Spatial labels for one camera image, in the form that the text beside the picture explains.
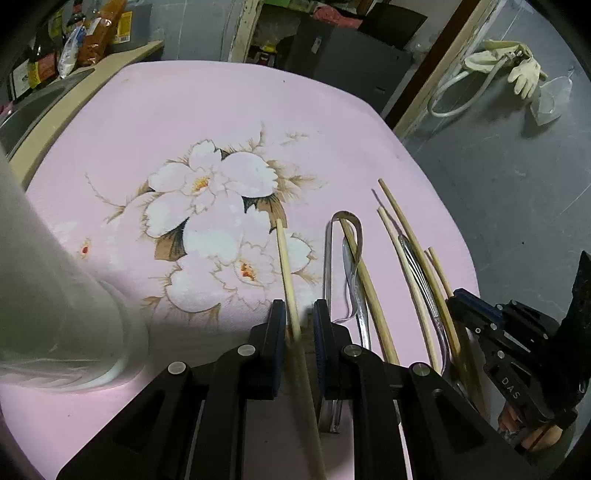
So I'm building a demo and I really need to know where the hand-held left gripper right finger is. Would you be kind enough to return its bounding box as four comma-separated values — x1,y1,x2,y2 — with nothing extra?
311,299,541,480

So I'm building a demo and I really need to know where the black flat panel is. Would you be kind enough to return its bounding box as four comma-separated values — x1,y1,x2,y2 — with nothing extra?
358,7,428,47

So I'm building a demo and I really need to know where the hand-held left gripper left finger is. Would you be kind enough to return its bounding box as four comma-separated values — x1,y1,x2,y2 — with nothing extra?
55,299,287,480

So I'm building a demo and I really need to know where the pink floral tablecloth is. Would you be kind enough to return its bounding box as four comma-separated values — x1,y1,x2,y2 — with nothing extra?
0,60,481,480

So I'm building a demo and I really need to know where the metal spoon with loop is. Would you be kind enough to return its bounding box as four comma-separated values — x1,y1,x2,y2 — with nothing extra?
324,210,372,435

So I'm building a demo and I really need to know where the red cloth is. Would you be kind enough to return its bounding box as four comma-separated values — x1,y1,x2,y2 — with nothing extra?
311,4,365,24

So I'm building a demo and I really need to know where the metal sink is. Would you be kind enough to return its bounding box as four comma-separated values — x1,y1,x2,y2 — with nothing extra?
0,69,95,153

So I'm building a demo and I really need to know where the wooden door frame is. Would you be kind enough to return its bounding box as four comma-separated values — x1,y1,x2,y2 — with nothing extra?
222,0,497,139

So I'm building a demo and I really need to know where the black cabinet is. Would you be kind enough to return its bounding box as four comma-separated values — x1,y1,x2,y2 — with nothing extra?
290,13,414,113

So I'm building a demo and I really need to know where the wooden chopstick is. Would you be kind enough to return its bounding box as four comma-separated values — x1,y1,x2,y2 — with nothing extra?
340,220,400,366
378,178,461,357
425,247,454,300
376,208,441,372
275,219,328,480

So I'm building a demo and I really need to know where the small clear plastic bag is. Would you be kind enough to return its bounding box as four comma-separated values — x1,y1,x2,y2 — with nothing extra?
58,25,88,77

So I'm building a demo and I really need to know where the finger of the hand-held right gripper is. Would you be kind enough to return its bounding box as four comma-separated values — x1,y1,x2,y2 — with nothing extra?
445,287,555,418
496,299,558,341

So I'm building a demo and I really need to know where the patterned metal fork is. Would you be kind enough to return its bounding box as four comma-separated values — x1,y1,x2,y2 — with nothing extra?
398,234,462,393

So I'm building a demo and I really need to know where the white hose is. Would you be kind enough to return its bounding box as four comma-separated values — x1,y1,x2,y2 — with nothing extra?
427,51,522,118

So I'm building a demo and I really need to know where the dark sauce bottle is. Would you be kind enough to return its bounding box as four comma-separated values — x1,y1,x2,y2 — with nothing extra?
7,60,33,104
28,51,61,88

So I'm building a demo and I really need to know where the plastic oil jug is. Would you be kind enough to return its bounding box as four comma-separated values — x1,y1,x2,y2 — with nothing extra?
108,9,134,44

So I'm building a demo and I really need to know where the orange snack packet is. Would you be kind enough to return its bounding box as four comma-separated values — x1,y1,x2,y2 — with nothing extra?
76,0,127,65

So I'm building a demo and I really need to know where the person's right hand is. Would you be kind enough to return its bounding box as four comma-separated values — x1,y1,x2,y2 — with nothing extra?
498,401,565,452

